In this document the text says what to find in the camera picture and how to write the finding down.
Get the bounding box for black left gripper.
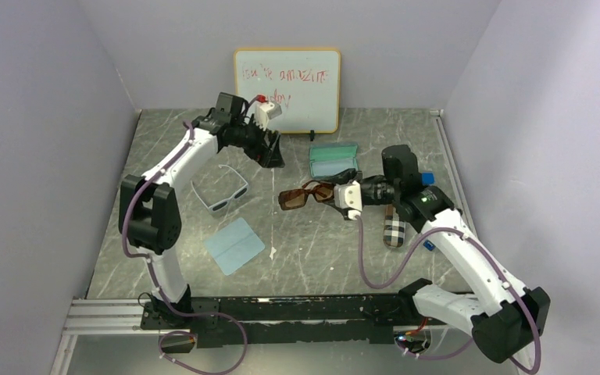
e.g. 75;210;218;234
231;115;285;169

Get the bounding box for blue glasses case green lining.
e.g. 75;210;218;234
309;142;358;178

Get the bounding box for brown tortoise sunglasses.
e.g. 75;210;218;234
277;180;335;211

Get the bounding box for light blue cloth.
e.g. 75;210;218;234
310;158;358;178
204;218;266;276

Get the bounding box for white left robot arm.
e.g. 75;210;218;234
118;92;284;328

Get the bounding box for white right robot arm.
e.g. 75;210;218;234
323;145;551;374

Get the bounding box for plaid glasses case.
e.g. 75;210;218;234
383;205;406;248

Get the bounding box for small blue box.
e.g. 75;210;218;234
421;172;435;186

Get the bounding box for yellow framed whiteboard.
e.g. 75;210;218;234
234;48;341;134

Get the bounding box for small blue card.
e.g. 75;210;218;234
423;241;435;251

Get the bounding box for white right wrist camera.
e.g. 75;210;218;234
334;180;363;220

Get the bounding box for white frame sunglasses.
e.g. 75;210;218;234
190;164;251;214

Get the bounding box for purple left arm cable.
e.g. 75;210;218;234
119;95;267;375

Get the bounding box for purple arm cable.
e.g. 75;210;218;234
354;214;543;375
119;95;267;375

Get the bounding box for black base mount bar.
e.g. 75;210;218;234
139;293;441;348

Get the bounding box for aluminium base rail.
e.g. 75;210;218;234
48;109;534;375

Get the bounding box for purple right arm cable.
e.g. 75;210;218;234
354;214;543;375

